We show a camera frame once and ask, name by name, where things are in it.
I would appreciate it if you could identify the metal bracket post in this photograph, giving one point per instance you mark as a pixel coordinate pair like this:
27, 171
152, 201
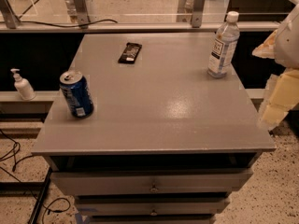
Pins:
10, 18
77, 10
190, 11

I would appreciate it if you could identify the right metal bracket post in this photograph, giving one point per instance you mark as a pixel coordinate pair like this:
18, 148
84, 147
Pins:
190, 11

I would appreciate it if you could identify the black snack bar wrapper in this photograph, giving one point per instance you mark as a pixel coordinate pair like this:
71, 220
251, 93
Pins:
130, 53

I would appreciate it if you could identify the lower grey drawer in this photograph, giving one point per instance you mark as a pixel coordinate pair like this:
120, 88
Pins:
152, 206

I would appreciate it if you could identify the grey drawer cabinet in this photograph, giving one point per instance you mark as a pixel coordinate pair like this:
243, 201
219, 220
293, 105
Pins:
163, 114

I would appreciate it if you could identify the grey metal rail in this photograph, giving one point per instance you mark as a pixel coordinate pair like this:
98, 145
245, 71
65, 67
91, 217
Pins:
111, 27

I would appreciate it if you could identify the grey drawer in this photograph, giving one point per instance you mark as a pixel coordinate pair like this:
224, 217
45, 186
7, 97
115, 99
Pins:
89, 184
152, 206

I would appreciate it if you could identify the middle metal bracket post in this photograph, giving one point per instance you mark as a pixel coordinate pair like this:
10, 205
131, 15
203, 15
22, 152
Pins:
77, 10

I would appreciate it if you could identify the upper grey drawer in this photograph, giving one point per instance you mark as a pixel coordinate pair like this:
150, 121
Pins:
89, 184

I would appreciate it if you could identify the blue soda can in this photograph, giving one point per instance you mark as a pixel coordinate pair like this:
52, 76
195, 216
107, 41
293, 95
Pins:
75, 89

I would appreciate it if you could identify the white pump dispenser bottle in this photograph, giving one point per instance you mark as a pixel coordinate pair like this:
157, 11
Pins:
23, 86

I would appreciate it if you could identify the left metal bracket post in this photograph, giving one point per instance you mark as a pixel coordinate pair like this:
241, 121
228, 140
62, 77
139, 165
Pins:
10, 18

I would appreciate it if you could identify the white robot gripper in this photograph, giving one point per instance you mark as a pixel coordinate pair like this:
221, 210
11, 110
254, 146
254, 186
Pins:
289, 41

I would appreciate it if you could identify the clear plastic water bottle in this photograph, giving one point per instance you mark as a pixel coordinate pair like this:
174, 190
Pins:
224, 46

